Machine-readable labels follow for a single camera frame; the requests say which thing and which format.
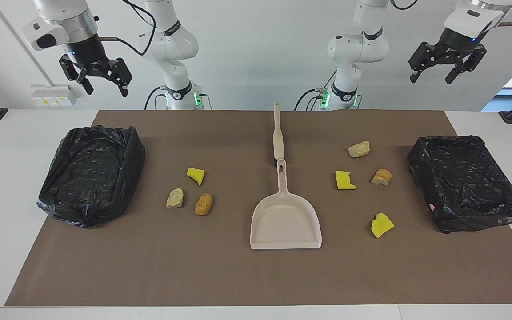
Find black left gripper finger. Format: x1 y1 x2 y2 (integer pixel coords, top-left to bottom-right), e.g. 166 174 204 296
445 44 488 85
408 41 439 84

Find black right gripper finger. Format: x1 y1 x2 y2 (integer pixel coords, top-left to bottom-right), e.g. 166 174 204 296
59 54 94 95
105 58 133 98

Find pale bread crust chunk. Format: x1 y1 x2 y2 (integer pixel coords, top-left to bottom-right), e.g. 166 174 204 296
348 141 370 158

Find orange striped bread piece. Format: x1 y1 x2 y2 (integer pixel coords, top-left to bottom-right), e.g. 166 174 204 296
371 169 392 186

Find yellow sponge wedge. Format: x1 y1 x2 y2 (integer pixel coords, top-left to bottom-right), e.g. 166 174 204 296
187 167 205 186

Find pale beige food chunk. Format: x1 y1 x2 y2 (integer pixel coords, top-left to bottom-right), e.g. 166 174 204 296
166 188 184 208

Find yellow notched sponge piece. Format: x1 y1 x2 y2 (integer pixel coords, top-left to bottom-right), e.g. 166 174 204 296
336 171 357 191

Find brown croquette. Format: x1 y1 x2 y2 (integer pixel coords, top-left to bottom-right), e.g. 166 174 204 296
195 193 213 216

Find beige brush black bristles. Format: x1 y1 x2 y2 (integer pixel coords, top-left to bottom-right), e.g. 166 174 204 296
273 102 285 167

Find yellow sponge chunk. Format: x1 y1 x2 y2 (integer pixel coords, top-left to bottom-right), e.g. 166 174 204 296
371 213 395 238

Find beige plastic dustpan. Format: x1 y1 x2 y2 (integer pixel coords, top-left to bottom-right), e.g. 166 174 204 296
250 159 322 250

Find black bag-lined bin pink spot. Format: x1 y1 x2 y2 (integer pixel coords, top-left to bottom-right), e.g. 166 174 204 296
407 135 512 234

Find brown paper table mat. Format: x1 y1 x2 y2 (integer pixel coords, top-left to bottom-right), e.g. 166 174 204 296
5 110 512 306

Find white wall outlet box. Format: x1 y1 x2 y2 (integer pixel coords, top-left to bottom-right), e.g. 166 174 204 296
31 84 79 106

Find black right arm base cable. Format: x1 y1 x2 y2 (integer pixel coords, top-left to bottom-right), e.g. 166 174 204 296
144 86 213 110

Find black arm base cable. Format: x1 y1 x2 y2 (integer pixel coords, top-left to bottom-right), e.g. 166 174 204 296
144 86 213 110
294 71 330 110

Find black left arm base cable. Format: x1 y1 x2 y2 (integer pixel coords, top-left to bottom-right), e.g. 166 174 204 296
294 71 330 110

